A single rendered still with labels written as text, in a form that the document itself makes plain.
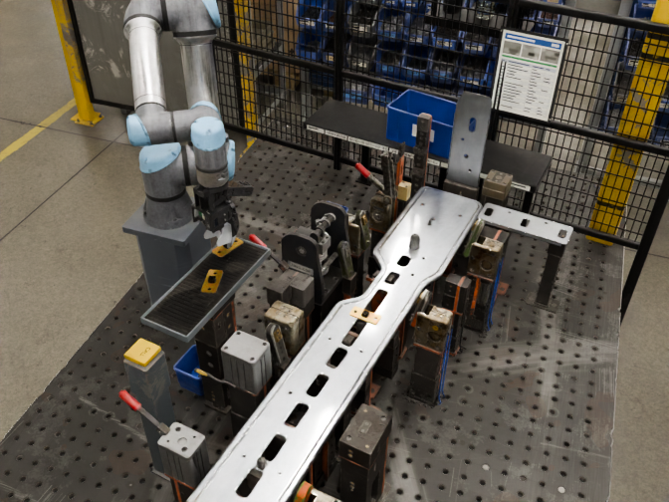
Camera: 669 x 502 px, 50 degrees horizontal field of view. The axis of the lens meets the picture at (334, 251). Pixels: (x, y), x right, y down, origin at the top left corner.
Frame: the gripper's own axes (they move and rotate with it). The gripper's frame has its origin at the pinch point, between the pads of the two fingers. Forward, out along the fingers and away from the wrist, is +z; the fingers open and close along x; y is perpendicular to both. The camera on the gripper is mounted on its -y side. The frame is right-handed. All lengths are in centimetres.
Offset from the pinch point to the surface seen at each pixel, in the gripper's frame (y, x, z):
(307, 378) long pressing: 8.5, 34.0, 21.3
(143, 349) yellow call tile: 35.5, 8.4, 5.3
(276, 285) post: -4.5, 12.4, 11.5
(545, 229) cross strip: -85, 53, 21
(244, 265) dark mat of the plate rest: -0.1, 5.6, 5.4
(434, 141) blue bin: -96, 4, 14
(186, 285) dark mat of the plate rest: 14.6, -0.2, 5.3
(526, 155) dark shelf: -116, 30, 19
